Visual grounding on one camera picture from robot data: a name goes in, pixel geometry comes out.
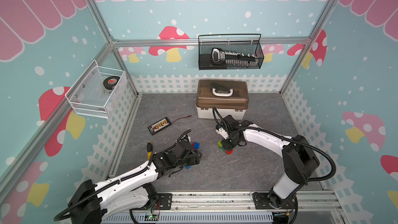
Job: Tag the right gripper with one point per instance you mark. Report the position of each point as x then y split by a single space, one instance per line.
226 146

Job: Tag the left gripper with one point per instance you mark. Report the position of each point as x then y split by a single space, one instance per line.
194 158

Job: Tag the dark green lego brick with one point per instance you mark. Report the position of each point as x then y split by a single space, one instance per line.
222 149

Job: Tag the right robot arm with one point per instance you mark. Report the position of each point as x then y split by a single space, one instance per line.
299 157

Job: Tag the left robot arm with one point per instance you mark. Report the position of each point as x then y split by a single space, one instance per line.
94 202

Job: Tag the brown lid storage box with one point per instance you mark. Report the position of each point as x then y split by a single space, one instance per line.
227 96

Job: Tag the black charger board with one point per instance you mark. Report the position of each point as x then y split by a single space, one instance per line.
159 126

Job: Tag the green circuit board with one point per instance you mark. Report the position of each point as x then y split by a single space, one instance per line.
149 217

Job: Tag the screwdriver bit set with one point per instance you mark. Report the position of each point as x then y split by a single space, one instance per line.
232 59

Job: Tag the black tape roll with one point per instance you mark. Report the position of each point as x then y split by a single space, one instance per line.
110 83

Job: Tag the yellow handled screwdriver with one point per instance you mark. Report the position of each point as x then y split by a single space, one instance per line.
149 148

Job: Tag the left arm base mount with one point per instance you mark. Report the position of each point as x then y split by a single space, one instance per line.
161 201

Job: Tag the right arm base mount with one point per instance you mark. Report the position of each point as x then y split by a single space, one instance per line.
266 200

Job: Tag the black wire wall basket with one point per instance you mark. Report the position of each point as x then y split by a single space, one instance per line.
230 51

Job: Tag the white wire wall basket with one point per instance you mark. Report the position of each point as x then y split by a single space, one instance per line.
88 97

